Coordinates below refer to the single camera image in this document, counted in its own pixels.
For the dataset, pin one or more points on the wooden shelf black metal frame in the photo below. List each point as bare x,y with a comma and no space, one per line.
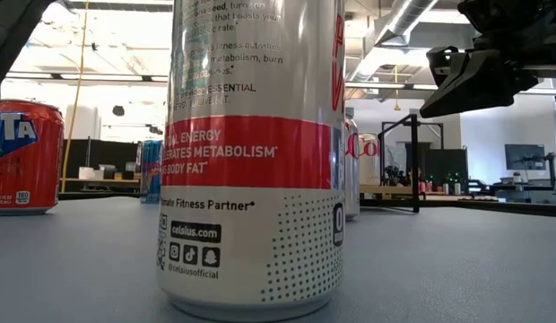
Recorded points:
414,170

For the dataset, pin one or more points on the background desk with equipment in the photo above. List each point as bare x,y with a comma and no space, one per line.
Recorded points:
529,193

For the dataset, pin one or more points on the wooden background bench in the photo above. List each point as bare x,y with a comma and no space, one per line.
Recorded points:
103,180

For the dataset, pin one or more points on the silver ventilation duct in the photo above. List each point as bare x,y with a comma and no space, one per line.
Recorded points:
403,20

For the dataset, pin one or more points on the black can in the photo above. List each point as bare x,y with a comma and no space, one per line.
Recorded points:
246,157

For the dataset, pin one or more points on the blue grey table mat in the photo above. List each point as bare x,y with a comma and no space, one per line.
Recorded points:
439,269

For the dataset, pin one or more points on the dark wall monitor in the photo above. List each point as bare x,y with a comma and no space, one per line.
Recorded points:
524,157

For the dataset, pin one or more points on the long ceiling light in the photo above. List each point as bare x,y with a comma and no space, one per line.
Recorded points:
103,77
394,85

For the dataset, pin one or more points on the red Fanta can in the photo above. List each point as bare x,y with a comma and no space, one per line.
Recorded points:
22,170

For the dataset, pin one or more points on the black room divider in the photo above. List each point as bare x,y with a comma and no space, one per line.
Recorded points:
107,157

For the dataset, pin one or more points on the blue silver Red Bull can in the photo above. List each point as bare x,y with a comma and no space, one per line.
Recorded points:
151,175

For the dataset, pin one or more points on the black round hanging lamp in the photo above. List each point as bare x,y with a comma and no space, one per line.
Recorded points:
118,110

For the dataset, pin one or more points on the yellow hanging pendant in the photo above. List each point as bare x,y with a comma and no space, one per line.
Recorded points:
397,107

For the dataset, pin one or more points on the black room panel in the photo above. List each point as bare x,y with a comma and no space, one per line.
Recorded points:
448,163

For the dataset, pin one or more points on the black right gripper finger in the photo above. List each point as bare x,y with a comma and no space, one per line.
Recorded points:
441,63
480,81

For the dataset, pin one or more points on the white containers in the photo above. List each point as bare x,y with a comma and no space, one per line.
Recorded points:
86,173

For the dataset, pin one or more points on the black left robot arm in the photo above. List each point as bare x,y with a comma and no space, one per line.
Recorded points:
9,36

